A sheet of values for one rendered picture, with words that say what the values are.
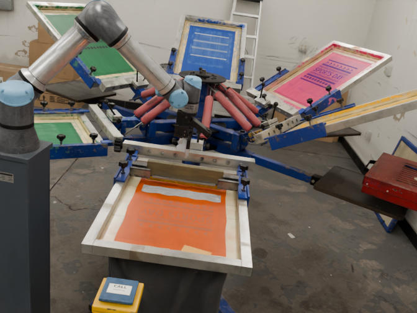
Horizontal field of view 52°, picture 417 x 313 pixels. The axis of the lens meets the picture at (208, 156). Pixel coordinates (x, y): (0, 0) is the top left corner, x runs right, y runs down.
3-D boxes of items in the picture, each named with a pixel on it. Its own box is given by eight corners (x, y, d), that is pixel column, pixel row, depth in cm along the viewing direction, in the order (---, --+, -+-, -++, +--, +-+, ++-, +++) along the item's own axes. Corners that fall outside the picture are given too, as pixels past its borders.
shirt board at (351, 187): (410, 204, 238) (415, 191, 235) (398, 233, 206) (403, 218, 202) (210, 135, 298) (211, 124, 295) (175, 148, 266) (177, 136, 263)
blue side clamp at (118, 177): (123, 192, 190) (125, 178, 187) (112, 190, 190) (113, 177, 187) (137, 166, 218) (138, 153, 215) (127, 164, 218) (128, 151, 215)
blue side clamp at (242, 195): (247, 210, 191) (249, 196, 188) (236, 208, 191) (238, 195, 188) (244, 181, 218) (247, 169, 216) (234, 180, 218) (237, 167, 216)
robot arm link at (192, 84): (180, 74, 183) (200, 75, 186) (177, 98, 188) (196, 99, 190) (185, 78, 177) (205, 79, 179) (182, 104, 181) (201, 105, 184)
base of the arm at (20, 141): (-14, 149, 151) (-16, 123, 147) (9, 136, 165) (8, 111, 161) (26, 156, 150) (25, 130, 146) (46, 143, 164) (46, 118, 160)
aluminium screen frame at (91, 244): (251, 276, 145) (252, 267, 144) (80, 253, 145) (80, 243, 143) (242, 179, 218) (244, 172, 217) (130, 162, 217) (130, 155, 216)
